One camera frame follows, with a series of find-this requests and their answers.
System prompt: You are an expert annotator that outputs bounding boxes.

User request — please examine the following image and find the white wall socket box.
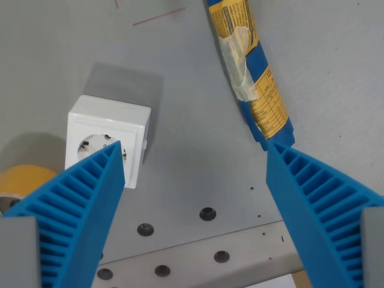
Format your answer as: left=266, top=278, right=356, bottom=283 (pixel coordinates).
left=64, top=94, right=152, bottom=190

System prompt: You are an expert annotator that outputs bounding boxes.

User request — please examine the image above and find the black table bolt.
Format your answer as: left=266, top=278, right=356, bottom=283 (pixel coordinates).
left=137, top=223, right=155, bottom=237

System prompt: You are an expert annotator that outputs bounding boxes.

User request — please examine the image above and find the yellow tape roll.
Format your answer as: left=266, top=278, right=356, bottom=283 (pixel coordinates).
left=0, top=164, right=58, bottom=217

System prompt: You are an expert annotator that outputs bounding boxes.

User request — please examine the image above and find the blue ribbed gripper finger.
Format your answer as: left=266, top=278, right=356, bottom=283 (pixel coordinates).
left=0, top=140, right=126, bottom=288
left=265, top=140, right=384, bottom=288

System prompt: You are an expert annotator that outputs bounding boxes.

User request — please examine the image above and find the blue and yellow bag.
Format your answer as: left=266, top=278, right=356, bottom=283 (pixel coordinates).
left=206, top=0, right=296, bottom=152

